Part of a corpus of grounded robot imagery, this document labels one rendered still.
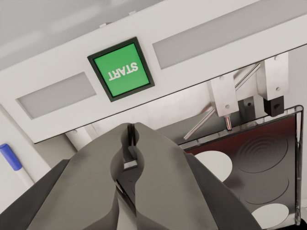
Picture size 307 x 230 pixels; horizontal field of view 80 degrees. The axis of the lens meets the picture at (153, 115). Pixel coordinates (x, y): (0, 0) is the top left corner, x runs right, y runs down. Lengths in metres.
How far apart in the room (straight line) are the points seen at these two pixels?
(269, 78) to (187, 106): 0.13
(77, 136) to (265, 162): 0.36
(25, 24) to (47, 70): 1.09
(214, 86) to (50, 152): 0.26
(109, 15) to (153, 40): 0.98
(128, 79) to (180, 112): 0.15
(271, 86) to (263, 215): 0.35
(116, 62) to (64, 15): 1.04
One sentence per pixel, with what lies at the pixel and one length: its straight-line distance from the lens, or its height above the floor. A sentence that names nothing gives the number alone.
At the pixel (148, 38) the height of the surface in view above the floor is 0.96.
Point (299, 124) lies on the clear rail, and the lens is 0.42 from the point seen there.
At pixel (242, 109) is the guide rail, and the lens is 0.42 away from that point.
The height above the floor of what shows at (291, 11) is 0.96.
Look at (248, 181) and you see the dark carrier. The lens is 0.46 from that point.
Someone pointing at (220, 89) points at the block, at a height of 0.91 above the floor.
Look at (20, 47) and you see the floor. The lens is 1.37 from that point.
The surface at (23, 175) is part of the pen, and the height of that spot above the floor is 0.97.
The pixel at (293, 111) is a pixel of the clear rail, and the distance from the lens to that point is 0.39.
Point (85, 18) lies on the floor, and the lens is 1.21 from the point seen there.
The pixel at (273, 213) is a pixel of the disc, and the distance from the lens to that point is 0.59.
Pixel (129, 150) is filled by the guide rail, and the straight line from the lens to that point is 0.41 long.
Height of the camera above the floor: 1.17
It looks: 62 degrees down
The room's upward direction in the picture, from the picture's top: 173 degrees clockwise
